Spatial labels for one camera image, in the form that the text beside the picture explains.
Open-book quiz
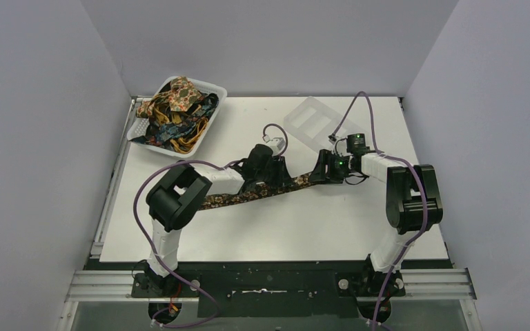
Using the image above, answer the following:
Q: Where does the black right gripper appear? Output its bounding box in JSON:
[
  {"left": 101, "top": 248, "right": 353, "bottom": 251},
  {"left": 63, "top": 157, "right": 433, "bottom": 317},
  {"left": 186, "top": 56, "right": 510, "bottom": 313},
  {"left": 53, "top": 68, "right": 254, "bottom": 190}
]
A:
[{"left": 308, "top": 149, "right": 354, "bottom": 184}]

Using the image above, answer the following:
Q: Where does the orange paisley tie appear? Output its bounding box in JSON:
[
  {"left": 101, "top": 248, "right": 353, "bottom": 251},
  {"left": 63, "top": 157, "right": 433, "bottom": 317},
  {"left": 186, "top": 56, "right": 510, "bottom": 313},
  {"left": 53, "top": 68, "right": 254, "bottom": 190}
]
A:
[{"left": 136, "top": 76, "right": 205, "bottom": 124}]

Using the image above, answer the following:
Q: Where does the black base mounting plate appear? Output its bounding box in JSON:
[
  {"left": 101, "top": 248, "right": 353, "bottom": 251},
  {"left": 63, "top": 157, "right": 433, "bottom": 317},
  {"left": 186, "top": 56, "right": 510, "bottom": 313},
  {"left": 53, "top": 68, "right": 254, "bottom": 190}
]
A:
[{"left": 131, "top": 260, "right": 406, "bottom": 323}]

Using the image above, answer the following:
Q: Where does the dark blue patterned tie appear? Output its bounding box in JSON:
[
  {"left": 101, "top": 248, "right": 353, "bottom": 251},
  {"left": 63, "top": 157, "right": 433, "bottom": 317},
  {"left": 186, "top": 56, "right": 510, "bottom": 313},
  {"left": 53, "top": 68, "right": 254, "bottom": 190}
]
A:
[{"left": 137, "top": 93, "right": 219, "bottom": 154}]

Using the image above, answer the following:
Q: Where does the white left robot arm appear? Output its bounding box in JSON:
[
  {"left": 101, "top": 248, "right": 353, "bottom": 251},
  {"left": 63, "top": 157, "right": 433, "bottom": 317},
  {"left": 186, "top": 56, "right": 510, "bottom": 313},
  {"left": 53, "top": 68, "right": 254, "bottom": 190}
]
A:
[{"left": 146, "top": 142, "right": 296, "bottom": 297}]

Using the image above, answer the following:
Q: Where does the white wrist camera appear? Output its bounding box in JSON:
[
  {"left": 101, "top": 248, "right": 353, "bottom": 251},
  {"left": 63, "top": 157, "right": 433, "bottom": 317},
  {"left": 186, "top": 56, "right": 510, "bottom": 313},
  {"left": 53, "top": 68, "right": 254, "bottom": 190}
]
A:
[
  {"left": 328, "top": 134, "right": 346, "bottom": 156},
  {"left": 264, "top": 135, "right": 287, "bottom": 156}
]

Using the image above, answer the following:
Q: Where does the clear compartment tray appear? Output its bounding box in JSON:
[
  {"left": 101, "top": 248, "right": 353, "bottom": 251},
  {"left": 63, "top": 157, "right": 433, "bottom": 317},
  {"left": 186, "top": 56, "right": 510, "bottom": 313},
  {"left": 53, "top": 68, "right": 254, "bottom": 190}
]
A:
[{"left": 282, "top": 97, "right": 366, "bottom": 152}]

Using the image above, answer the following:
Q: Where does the white plastic basket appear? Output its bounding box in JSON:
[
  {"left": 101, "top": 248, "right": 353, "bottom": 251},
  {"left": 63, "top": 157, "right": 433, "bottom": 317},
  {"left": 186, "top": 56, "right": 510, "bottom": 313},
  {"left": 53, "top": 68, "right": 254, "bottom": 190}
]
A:
[{"left": 126, "top": 76, "right": 227, "bottom": 159}]

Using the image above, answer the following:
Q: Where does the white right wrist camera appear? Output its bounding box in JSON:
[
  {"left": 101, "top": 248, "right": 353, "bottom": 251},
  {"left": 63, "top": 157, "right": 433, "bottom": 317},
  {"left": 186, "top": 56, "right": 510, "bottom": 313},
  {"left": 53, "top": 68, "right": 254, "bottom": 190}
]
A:
[{"left": 328, "top": 134, "right": 346, "bottom": 156}]

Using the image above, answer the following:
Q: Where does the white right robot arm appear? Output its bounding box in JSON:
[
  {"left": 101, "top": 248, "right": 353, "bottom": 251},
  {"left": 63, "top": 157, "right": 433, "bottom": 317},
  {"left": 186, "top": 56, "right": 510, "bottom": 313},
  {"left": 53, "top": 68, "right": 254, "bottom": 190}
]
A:
[{"left": 309, "top": 133, "right": 443, "bottom": 274}]

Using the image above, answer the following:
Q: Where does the yellow striped tie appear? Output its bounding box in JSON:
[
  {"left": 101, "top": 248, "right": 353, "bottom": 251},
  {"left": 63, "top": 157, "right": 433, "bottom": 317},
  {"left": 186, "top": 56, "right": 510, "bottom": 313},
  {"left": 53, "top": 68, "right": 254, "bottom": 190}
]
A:
[{"left": 145, "top": 108, "right": 214, "bottom": 154}]

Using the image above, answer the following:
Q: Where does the brown floral tie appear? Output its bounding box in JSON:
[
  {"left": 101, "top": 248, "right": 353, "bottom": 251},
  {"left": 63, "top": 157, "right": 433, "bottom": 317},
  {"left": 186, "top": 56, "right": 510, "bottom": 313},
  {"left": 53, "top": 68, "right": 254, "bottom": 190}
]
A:
[{"left": 199, "top": 173, "right": 315, "bottom": 210}]

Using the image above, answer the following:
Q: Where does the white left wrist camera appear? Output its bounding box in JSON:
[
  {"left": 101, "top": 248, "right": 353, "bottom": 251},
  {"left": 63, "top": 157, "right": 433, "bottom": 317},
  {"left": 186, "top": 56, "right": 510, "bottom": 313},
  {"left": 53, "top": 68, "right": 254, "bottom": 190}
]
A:
[{"left": 264, "top": 135, "right": 287, "bottom": 156}]

